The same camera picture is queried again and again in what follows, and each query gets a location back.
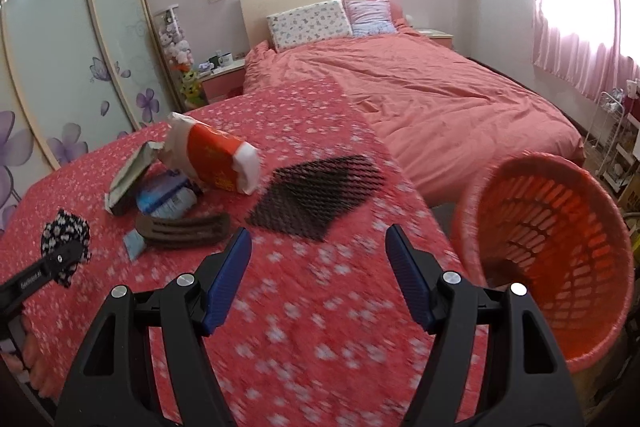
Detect black floral fabric piece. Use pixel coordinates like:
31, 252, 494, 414
40, 209, 91, 288

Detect red white tissue pack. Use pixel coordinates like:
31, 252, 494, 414
160, 113, 260, 195

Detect black foam fruit net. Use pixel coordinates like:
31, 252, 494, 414
246, 155, 385, 242

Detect person's left hand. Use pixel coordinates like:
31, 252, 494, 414
1, 333, 58, 401

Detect small blue paper scrap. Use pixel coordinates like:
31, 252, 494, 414
122, 230, 146, 262

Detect grey white paper package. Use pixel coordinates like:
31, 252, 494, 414
104, 141, 164, 217

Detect blue white wipes packet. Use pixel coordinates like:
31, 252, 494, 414
136, 170, 202, 219

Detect orange plastic laundry basket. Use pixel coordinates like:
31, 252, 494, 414
450, 153, 634, 373

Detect glass floral wardrobe doors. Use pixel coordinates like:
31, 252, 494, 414
1, 0, 178, 223

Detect hanging plush toy organizer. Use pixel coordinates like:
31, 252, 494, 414
153, 4, 206, 110

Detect cluttered white shelf unit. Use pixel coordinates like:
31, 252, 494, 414
602, 78, 639, 198

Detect pink white left nightstand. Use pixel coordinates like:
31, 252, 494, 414
200, 58, 245, 104

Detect pink white nightstand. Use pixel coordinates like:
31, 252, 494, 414
200, 58, 245, 104
418, 29, 454, 50

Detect white mug on nightstand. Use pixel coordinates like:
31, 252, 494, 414
218, 52, 233, 67

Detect pink bed duvet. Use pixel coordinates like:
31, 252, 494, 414
244, 22, 585, 207

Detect white floral pillow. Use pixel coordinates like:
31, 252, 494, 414
266, 0, 352, 52

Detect pink white right nightstand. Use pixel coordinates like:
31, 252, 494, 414
418, 29, 454, 50

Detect pink window curtain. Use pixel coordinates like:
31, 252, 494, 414
533, 0, 639, 100

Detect pink striped pillow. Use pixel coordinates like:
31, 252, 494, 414
343, 0, 397, 38

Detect white wire rack cart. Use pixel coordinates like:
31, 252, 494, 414
585, 88, 625, 176

